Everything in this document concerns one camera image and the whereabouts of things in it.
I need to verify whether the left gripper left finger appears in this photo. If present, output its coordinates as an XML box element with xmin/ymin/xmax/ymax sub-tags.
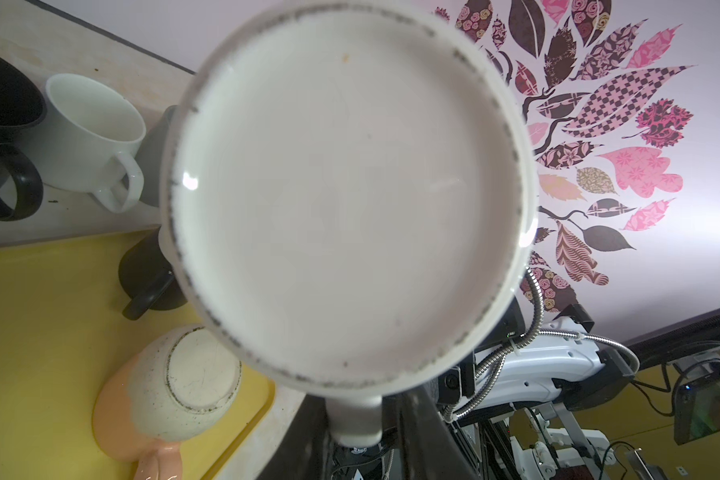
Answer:
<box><xmin>257</xmin><ymin>395</ymin><xmax>334</xmax><ymax>480</ymax></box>

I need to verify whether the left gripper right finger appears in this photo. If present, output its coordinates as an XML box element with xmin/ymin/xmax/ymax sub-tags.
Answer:
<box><xmin>397</xmin><ymin>386</ymin><xmax>479</xmax><ymax>480</ymax></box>

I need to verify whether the orange speckled mug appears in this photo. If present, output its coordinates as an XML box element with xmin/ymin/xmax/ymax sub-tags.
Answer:
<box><xmin>92</xmin><ymin>325</ymin><xmax>243</xmax><ymax>479</ymax></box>

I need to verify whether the black and white mug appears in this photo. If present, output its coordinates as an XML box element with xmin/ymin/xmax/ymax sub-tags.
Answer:
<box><xmin>118</xmin><ymin>228</ymin><xmax>187</xmax><ymax>321</ymax></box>

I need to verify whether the white ribbed mug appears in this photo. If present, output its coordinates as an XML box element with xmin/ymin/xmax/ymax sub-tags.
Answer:
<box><xmin>17</xmin><ymin>73</ymin><xmax>146</xmax><ymax>213</ymax></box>

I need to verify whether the grey mug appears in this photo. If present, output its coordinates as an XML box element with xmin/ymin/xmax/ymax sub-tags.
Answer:
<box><xmin>135</xmin><ymin>105</ymin><xmax>178</xmax><ymax>207</ymax></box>

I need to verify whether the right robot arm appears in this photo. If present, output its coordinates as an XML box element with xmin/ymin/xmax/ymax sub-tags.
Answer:
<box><xmin>436</xmin><ymin>303</ymin><xmax>641</xmax><ymax>424</ymax></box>

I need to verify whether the yellow plastic tray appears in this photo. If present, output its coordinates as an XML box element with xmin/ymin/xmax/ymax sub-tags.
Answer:
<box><xmin>0</xmin><ymin>227</ymin><xmax>277</xmax><ymax>480</ymax></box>

